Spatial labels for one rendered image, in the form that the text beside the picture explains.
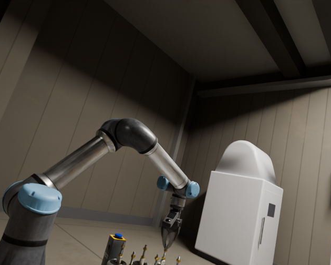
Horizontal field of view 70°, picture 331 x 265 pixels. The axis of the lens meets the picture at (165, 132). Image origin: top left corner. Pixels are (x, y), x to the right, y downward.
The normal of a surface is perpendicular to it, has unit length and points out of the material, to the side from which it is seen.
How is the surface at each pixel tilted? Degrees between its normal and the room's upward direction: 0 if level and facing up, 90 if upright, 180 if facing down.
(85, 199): 90
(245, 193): 90
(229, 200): 90
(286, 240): 90
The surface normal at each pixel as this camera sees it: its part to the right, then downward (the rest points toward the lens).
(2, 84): 0.71, 0.03
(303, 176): -0.65, -0.33
